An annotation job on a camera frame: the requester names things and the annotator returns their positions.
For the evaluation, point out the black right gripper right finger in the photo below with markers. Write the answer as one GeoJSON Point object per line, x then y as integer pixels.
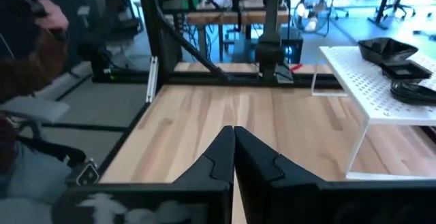
{"type": "Point", "coordinates": [255, 169]}

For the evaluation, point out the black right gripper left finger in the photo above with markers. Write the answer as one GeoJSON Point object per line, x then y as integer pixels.
{"type": "Point", "coordinates": [218, 166]}

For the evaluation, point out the black teardrop plate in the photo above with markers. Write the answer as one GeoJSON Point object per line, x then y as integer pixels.
{"type": "Point", "coordinates": [412, 91]}

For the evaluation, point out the black wavy square plate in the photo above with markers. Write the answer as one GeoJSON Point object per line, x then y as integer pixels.
{"type": "Point", "coordinates": [385, 48]}

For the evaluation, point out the black small square plate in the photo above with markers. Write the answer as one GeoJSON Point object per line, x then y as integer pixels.
{"type": "Point", "coordinates": [405, 71]}

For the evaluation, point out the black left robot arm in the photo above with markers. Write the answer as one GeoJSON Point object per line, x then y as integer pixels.
{"type": "Point", "coordinates": [270, 53]}

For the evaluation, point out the red tag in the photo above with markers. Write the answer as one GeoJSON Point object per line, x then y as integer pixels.
{"type": "Point", "coordinates": [296, 67]}

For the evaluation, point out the black computer box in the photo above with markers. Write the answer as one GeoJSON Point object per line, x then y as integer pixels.
{"type": "Point", "coordinates": [294, 40]}

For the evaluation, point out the white perforated shelf riser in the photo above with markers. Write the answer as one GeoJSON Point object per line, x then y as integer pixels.
{"type": "Point", "coordinates": [368, 91]}

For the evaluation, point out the wooden work table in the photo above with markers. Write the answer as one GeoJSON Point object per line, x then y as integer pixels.
{"type": "Point", "coordinates": [221, 18]}

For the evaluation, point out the round floor fan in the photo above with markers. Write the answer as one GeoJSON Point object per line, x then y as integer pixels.
{"type": "Point", "coordinates": [310, 17]}

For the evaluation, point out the grey chair armrest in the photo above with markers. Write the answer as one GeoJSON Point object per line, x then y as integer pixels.
{"type": "Point", "coordinates": [34, 110]}

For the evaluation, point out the person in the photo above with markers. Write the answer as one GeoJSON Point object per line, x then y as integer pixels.
{"type": "Point", "coordinates": [27, 71]}

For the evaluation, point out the person's hand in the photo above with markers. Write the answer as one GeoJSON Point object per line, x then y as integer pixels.
{"type": "Point", "coordinates": [51, 16]}

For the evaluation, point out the silver aluminium bracket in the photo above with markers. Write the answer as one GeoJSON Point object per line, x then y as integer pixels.
{"type": "Point", "coordinates": [152, 79]}

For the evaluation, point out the silver corner bracket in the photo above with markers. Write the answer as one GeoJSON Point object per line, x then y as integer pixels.
{"type": "Point", "coordinates": [87, 174]}

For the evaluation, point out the black aluminium table frame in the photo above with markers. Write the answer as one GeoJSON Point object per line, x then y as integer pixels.
{"type": "Point", "coordinates": [158, 19]}

